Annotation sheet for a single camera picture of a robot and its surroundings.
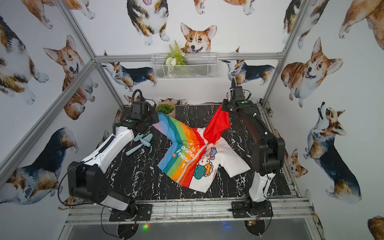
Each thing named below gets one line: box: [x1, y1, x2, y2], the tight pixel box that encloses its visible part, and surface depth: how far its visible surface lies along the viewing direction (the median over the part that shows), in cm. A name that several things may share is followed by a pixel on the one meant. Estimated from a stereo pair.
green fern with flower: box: [165, 39, 187, 65], surface depth 84 cm
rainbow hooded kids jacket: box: [152, 104, 251, 193], surface depth 92 cm
